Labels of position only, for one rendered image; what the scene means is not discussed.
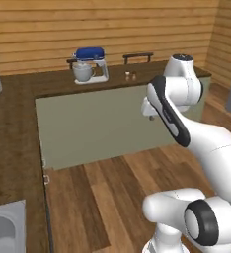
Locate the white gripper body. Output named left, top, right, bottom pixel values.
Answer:
left=140, top=98, right=159, bottom=119

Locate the grey-green kitchen island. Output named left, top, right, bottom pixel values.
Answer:
left=34, top=75, right=212, bottom=172

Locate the blue and white stand mixer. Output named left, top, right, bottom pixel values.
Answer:
left=71, top=46, right=110, bottom=85

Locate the grey steel sink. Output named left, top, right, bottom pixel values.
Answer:
left=0, top=199, right=28, bottom=253

